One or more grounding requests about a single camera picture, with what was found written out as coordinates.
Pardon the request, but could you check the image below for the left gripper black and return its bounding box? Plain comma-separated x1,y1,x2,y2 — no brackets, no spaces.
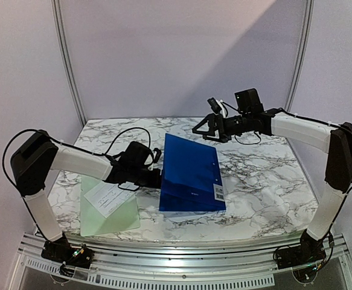
128,166,173,190

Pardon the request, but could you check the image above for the printed white paper sheet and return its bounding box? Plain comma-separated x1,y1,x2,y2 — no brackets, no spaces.
84,182,133,218

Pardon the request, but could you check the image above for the green translucent clipboard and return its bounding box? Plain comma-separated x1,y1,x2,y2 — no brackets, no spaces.
80,176,141,237

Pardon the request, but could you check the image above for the blue file folder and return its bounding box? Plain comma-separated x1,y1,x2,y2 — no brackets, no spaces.
159,134,226,212

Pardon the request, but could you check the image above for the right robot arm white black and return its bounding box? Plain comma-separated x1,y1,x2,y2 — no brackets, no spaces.
192,88,352,241

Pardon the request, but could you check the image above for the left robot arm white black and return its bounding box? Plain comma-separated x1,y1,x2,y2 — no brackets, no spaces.
7,129,162,262

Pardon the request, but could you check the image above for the white barcode sticker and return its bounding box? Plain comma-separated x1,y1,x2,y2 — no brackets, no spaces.
213,184,225,202

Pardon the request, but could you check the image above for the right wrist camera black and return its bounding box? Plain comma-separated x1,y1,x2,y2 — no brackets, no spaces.
207,97,228,118

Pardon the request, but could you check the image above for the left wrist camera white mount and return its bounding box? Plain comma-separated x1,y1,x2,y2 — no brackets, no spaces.
152,147,162,164

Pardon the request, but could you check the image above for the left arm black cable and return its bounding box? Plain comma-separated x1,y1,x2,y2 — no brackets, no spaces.
2,126,151,239

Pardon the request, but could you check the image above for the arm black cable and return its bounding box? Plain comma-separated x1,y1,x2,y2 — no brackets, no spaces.
232,108,352,230
2,126,151,239

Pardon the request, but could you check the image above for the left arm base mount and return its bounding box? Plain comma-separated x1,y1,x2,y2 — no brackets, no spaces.
41,234,94,277

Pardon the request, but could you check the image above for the right aluminium corner post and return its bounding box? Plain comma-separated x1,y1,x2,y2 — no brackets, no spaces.
283,0,314,111

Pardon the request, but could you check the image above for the aluminium corner post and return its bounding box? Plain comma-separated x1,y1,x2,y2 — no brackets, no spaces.
283,0,314,111
51,0,87,127

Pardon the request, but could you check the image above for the aluminium front rail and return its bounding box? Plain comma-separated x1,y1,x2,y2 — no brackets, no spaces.
10,234,352,289

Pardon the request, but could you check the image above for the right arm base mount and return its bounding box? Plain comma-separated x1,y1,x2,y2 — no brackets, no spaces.
273,231,334,285

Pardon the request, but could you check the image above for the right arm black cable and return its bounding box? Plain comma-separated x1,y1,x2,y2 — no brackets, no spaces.
232,108,352,230

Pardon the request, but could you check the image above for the left aluminium corner post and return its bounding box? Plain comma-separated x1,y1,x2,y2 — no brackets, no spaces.
51,0,87,127

